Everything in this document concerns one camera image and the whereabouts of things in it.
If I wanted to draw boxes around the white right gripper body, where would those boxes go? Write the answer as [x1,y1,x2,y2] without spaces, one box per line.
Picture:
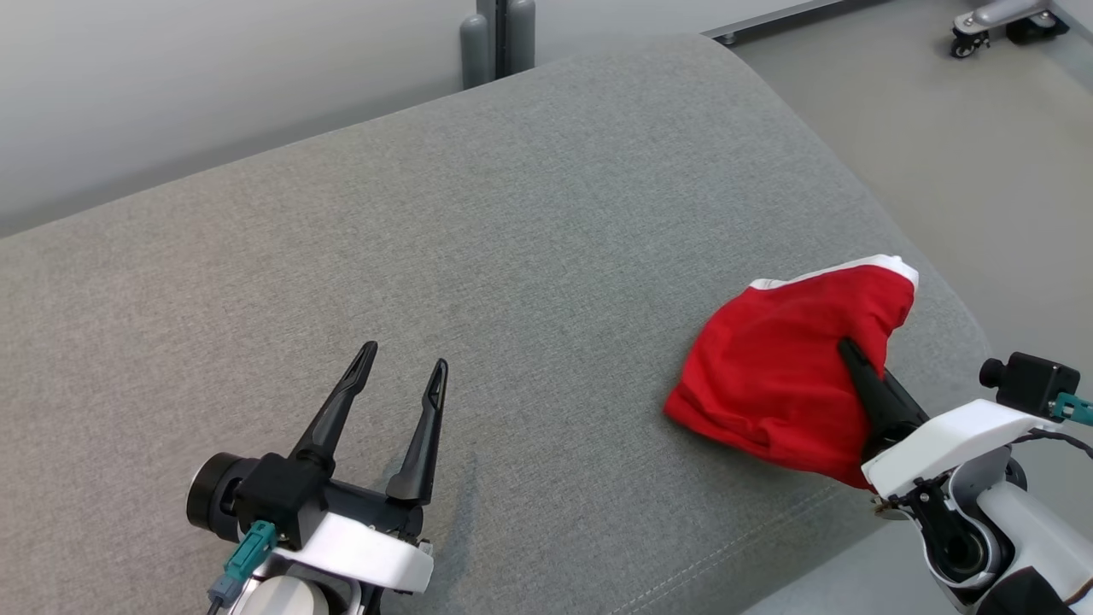
[861,399,1061,502]

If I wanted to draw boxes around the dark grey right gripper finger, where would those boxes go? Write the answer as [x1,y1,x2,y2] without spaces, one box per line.
[837,337,931,464]

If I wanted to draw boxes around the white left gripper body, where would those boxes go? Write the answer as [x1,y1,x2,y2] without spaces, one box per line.
[273,480,435,596]

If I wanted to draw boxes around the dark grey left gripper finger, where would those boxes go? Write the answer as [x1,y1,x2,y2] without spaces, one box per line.
[289,341,379,476]
[385,359,450,506]

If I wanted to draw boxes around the red shorts with white stripe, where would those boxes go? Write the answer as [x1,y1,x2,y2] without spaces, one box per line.
[663,254,921,490]

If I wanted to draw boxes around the grey wheeled stand base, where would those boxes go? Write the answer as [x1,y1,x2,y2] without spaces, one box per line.
[950,0,1071,60]

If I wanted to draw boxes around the black right camera cable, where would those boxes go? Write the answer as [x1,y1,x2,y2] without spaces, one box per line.
[1012,427,1093,462]

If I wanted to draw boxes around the teal left camera cable connector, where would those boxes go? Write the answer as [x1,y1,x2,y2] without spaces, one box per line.
[207,521,279,606]

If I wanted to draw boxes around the teal camera cable connector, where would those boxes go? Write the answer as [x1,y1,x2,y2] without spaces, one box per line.
[207,521,279,606]
[1050,391,1093,427]

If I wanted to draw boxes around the teal right camera cable connector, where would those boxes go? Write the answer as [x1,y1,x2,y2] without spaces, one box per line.
[1050,391,1093,427]

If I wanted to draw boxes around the grey partition frame post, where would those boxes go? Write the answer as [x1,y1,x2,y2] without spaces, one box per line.
[504,0,537,78]
[459,0,498,91]

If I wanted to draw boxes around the grey partition base rail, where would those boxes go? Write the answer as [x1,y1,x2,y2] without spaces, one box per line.
[700,0,863,45]

